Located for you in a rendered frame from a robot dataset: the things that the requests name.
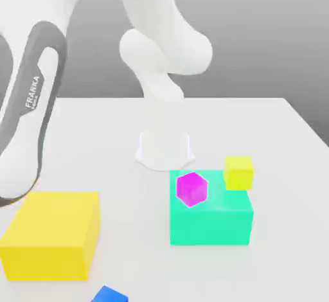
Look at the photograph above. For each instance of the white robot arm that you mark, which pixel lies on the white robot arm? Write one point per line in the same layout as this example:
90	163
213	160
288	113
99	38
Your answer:
164	50

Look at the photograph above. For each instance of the small magenta cube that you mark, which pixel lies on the small magenta cube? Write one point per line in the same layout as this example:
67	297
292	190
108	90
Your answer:
191	189

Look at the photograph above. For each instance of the small yellow-green cube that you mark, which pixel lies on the small yellow-green cube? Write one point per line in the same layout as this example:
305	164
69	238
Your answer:
238	173

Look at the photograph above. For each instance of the small blue cube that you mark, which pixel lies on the small blue cube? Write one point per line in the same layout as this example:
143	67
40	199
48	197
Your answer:
109	295

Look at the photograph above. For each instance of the large turquoise box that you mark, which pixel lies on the large turquoise box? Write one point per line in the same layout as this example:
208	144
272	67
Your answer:
213	225

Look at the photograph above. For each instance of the large yellow box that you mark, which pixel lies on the large yellow box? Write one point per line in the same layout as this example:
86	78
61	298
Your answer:
51	230

